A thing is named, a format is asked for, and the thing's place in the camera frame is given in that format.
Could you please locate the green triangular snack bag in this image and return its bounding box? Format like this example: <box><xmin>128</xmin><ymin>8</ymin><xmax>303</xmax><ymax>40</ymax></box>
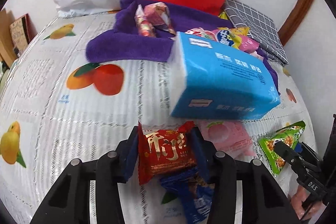
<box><xmin>258</xmin><ymin>121</ymin><xmax>306</xmax><ymax>177</ymax></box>

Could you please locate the blue cookie snack bag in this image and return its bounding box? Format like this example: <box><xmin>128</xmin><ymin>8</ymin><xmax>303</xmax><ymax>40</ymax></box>
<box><xmin>159</xmin><ymin>167</ymin><xmax>214</xmax><ymax>223</ymax></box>

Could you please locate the red gold snack pack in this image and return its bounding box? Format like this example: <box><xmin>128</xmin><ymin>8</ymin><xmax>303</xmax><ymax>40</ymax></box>
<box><xmin>138</xmin><ymin>121</ymin><xmax>197</xmax><ymax>185</ymax></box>

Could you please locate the pink yellow snack bag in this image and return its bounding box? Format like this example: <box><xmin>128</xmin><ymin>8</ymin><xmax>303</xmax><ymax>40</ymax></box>
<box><xmin>211</xmin><ymin>27</ymin><xmax>260</xmax><ymax>53</ymax></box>

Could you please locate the strawberry white snack bag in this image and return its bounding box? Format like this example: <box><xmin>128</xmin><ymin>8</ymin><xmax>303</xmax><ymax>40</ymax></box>
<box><xmin>185</xmin><ymin>27</ymin><xmax>217</xmax><ymax>41</ymax></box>

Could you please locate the yellow triangular snack bag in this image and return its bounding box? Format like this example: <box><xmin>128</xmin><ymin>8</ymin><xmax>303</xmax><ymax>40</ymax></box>
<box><xmin>218</xmin><ymin>11</ymin><xmax>229</xmax><ymax>20</ymax></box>

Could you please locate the pink white long snack pack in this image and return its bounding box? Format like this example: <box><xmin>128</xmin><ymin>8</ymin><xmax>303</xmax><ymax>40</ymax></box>
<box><xmin>134</xmin><ymin>5</ymin><xmax>155</xmax><ymax>37</ymax></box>

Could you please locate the pink panda snack pack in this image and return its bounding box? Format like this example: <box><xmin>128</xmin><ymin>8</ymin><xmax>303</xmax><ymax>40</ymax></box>
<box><xmin>143</xmin><ymin>2</ymin><xmax>176</xmax><ymax>35</ymax></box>

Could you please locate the person's right hand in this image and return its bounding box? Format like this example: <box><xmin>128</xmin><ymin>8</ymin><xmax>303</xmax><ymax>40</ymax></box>
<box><xmin>289</xmin><ymin>185</ymin><xmax>325</xmax><ymax>222</ymax></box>

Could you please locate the pink peach snack pack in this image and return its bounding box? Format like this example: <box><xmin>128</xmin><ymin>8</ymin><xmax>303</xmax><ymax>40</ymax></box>
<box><xmin>197</xmin><ymin>121</ymin><xmax>256</xmax><ymax>159</ymax></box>

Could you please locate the fruit print table cover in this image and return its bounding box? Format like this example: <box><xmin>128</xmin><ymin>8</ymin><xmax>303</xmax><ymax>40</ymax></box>
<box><xmin>1</xmin><ymin>14</ymin><xmax>316</xmax><ymax>223</ymax></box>

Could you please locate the blue tissue pack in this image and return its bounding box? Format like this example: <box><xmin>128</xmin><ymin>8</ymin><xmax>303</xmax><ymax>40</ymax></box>
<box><xmin>168</xmin><ymin>32</ymin><xmax>280</xmax><ymax>120</ymax></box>

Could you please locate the grey checked folded cloth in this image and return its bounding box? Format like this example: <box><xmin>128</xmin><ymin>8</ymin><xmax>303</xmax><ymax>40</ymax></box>
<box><xmin>223</xmin><ymin>0</ymin><xmax>288</xmax><ymax>66</ymax></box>

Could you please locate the wooden headboard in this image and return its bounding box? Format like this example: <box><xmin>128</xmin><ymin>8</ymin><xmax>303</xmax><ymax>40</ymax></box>
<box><xmin>0</xmin><ymin>9</ymin><xmax>17</xmax><ymax>68</ymax></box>

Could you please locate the purple towel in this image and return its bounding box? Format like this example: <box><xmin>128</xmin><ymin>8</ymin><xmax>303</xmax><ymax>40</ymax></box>
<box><xmin>85</xmin><ymin>0</ymin><xmax>280</xmax><ymax>94</ymax></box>

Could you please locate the patterned book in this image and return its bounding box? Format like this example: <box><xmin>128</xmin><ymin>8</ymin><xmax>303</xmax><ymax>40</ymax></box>
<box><xmin>10</xmin><ymin>14</ymin><xmax>33</xmax><ymax>56</ymax></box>

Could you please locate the brown wooden door frame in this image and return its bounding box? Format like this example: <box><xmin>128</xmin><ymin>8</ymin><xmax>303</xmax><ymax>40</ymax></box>
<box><xmin>278</xmin><ymin>0</ymin><xmax>314</xmax><ymax>46</ymax></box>

